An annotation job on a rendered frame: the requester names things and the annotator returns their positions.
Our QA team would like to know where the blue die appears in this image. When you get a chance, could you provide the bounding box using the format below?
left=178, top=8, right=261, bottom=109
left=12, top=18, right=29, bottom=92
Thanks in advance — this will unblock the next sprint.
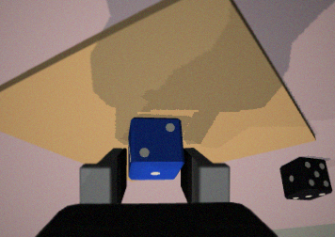
left=128, top=118, right=184, bottom=180

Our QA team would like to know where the tan flat mat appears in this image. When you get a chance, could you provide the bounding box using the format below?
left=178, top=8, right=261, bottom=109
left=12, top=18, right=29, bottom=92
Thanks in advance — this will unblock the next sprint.
left=0, top=0, right=316, bottom=182

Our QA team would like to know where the black die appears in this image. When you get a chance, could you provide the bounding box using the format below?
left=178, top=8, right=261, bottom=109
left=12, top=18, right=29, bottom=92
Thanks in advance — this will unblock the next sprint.
left=280, top=157, right=332, bottom=200

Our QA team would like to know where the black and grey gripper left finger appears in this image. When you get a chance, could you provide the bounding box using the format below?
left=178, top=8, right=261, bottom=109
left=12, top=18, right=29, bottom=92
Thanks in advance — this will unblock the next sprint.
left=79, top=148, right=127, bottom=204

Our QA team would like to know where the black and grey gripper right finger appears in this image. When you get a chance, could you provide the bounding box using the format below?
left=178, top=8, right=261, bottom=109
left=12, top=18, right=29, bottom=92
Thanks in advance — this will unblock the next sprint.
left=181, top=148, right=231, bottom=203

